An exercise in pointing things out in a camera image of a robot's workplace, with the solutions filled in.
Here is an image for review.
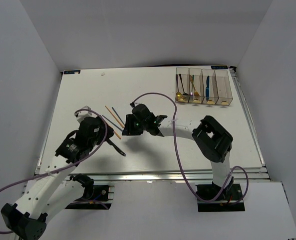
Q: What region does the left blue table label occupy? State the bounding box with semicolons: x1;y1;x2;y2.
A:
63;69;81;75

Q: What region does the clear four-compartment organizer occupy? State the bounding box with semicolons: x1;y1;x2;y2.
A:
176;67;233;106

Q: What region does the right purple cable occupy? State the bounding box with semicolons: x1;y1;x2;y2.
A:
129;92;250;203

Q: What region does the black spoon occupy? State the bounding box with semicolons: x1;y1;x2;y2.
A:
179;74;188;96

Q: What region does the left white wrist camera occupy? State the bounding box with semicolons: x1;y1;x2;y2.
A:
74;105;92;124

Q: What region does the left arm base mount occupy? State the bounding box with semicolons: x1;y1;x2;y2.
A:
66;184;115;210

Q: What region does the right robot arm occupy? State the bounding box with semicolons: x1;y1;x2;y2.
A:
122;104;233;203

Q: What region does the blue knife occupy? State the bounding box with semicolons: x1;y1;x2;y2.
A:
205;75;210;102

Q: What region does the right blue table label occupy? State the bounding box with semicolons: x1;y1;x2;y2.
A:
211;65;229;70

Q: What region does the iridescent teal fork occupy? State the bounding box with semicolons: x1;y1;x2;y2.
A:
189;75;195;95

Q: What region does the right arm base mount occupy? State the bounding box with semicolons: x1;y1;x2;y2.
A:
196;183;245;213

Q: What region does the blue chopstick lower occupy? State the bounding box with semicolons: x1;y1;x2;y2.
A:
102;115;123;132

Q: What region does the orange chopstick upper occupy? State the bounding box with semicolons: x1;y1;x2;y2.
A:
105;105;124;128

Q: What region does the blue chopstick upper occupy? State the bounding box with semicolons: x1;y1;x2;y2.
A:
111;107;125;125

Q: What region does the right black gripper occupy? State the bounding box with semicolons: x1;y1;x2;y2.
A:
122;114;147;137

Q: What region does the aluminium table frame rail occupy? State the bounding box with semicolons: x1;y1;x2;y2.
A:
87;166;271;182

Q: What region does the blue chopstick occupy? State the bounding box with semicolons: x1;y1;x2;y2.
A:
102;115;123;132
111;107;125;125

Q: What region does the iridescent gold spoon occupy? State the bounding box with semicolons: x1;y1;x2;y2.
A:
175;75;182;102

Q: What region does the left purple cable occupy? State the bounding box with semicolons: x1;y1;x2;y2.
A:
0;109;108;235

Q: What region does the black knife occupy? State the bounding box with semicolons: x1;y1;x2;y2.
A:
106;138;126;157

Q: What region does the gold fork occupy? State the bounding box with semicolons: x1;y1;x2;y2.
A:
194;86;199;96

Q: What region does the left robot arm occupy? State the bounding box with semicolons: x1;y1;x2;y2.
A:
1;117;113;240

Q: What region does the blue table label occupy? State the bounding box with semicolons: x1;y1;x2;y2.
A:
211;65;229;70
63;69;81;75

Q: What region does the purple cable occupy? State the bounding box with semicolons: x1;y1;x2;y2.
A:
129;92;250;203
0;109;108;235

